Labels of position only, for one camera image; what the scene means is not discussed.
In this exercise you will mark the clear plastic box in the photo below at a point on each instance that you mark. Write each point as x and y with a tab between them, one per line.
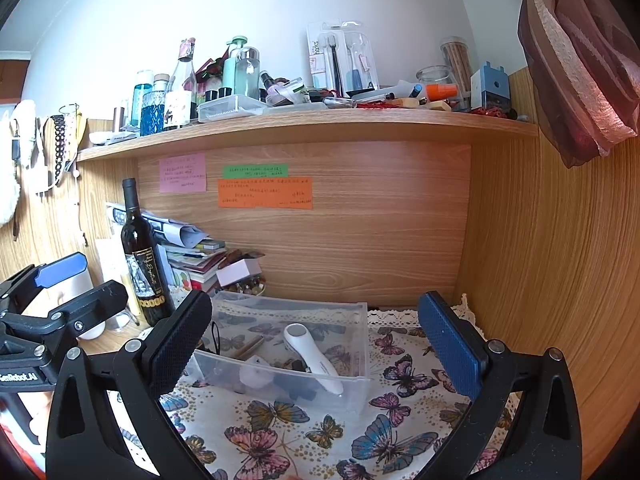
225	370

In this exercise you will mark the toothbrush pack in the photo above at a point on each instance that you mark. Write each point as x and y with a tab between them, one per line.
342	57

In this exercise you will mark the blue glass bottle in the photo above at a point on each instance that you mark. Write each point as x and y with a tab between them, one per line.
154	112

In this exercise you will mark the yellow hanging item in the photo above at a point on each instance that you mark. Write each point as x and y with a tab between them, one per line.
79	132

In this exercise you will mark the green paper note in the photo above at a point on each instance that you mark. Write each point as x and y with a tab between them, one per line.
256	170

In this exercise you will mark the white charger adapter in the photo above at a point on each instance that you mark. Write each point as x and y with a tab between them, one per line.
255	375

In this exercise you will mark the butterfly print tablecloth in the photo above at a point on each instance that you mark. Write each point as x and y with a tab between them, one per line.
300	440

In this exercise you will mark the pink sticky note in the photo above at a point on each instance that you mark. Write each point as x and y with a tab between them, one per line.
182	173

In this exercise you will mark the glass jar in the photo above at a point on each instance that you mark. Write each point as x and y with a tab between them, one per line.
435	75

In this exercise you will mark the clear jar of sticks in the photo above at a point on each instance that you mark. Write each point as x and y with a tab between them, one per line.
460	65

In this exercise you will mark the rose gold cylinder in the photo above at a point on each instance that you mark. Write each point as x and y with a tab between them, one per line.
118	120

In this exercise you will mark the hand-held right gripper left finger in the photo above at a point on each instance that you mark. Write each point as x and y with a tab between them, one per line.
175	345

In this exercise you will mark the orange paper note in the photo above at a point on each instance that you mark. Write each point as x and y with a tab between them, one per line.
265	192

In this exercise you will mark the brown beaded band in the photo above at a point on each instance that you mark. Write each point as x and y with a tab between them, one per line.
60	145

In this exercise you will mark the green pump bottle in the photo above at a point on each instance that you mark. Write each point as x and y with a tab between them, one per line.
230	67

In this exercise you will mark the clear plastic tray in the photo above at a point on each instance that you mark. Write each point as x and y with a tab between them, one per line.
230	108

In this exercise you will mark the teal bottle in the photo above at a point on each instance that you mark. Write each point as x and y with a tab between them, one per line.
141	90

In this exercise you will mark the white card box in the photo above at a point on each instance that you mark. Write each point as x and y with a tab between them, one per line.
239	272

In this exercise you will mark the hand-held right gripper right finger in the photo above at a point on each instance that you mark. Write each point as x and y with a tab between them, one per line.
450	345

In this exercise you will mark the brown tied curtain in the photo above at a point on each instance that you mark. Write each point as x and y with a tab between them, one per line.
575	60

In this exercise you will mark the dark wine bottle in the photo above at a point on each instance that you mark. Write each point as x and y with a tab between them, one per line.
145	270

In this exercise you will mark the white flat case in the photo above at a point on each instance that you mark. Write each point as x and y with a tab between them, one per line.
112	138

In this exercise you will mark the wooden shelf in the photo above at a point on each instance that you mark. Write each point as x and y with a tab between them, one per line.
325	127

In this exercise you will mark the white handheld massager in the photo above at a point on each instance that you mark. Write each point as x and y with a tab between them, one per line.
310	355

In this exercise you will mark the blue pencil sharpener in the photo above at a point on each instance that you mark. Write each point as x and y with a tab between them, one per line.
492	87

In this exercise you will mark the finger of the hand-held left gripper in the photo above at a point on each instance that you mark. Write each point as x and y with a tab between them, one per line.
95	302
60	270

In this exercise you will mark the white paper sheet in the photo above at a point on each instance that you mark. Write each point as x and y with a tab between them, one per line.
107	260

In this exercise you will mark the stack of books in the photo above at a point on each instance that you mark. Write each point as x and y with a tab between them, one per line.
195	265

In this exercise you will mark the clear tumbler with silver lid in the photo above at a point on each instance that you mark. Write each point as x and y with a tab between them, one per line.
248	72

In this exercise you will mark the rolled printed papers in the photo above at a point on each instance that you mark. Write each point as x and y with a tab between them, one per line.
175	230

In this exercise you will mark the white fluffy item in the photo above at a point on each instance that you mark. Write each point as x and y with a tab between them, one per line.
12	170

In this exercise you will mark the clear glass bottle with label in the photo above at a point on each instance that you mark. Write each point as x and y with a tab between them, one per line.
181	95

